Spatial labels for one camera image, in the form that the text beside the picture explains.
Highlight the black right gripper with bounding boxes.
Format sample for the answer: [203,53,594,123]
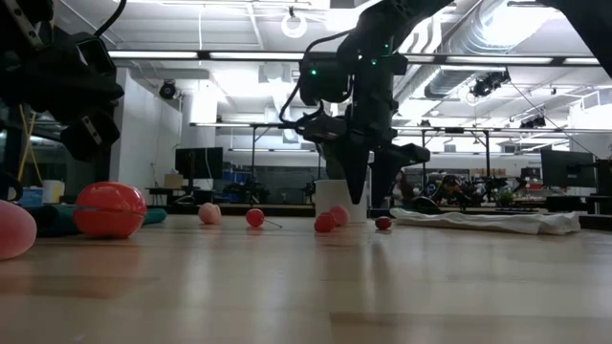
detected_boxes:
[323,61,432,208]

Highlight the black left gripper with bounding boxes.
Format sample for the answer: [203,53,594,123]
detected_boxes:
[9,28,126,117]

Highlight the white towel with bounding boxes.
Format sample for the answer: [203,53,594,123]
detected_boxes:
[389,206,582,236]

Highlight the white plant pot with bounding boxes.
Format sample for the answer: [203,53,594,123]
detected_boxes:
[314,179,369,224]

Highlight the pink-red toy fruit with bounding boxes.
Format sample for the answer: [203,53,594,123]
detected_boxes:
[329,204,351,227]

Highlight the red toy strawberry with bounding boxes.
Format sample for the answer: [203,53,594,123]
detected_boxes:
[314,211,338,234]

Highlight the white bucket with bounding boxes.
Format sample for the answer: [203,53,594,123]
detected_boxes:
[41,180,66,204]

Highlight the blue box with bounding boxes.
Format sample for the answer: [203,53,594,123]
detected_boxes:
[18,186,44,207]

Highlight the bright red toy cherry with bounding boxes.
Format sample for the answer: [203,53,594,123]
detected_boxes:
[245,207,284,229]

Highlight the large red toy tomato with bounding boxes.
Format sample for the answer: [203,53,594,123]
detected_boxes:
[74,181,148,240]

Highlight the pink toy peach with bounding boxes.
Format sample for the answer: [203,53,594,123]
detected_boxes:
[0,199,38,262]

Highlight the black computer monitor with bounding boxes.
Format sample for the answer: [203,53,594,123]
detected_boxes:
[540,149,597,188]
[174,146,225,181]

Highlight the green folded cloth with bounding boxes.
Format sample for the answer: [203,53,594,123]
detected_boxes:
[26,204,168,239]

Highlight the pale pink toy fruit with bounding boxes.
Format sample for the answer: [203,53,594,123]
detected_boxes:
[198,202,223,226]

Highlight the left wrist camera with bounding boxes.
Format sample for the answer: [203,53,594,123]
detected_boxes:
[75,32,118,77]

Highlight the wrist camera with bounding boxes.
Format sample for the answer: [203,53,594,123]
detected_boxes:
[75,32,118,77]
[299,113,349,144]

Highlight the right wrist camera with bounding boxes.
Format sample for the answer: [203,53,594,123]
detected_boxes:
[299,113,349,144]

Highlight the yellow cable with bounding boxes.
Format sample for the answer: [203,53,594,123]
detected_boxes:
[16,104,38,183]

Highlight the black aluminium table frame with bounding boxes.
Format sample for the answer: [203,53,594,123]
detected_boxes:
[164,203,398,219]

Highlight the black background station frame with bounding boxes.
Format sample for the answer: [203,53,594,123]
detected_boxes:
[189,121,322,183]
[391,125,492,193]

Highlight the silver ceiling duct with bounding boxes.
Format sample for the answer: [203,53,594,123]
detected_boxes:
[420,0,541,99]

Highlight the long ceiling light rail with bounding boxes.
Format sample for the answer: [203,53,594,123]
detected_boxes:
[108,50,601,67]

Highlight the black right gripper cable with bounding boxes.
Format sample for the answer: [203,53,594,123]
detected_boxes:
[278,27,358,133]

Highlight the black ceiling camera rig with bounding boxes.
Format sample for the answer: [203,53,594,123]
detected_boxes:
[470,70,512,99]

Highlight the white cable coil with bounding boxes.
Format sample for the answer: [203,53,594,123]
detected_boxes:
[280,10,309,39]

